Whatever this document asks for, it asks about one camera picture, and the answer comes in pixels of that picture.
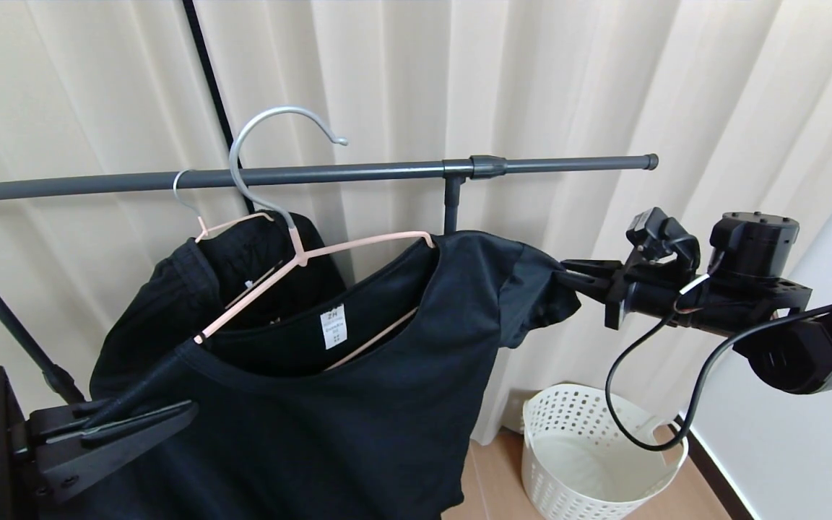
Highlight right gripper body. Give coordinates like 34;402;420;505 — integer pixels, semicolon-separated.
604;261;684;332

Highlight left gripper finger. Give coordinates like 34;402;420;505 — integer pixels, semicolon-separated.
30;399;200;505

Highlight black shorts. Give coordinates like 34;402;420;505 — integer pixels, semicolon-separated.
90;211;348;405

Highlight black garment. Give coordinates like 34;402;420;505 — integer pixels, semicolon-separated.
62;230;581;520

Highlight pink clothes hanger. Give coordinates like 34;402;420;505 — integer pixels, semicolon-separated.
194;105;437;371
172;170;287;308

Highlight white laundry basket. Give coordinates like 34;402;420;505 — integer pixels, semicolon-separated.
521;383;690;520

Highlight black clothes rack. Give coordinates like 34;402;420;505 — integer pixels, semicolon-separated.
0;152;659;405

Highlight white curtain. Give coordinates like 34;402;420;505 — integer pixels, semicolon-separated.
196;0;832;446
0;0;243;416

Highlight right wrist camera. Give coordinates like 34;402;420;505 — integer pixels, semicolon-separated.
625;207;702;274

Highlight black cable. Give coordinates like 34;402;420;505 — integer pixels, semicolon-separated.
604;303;832;453

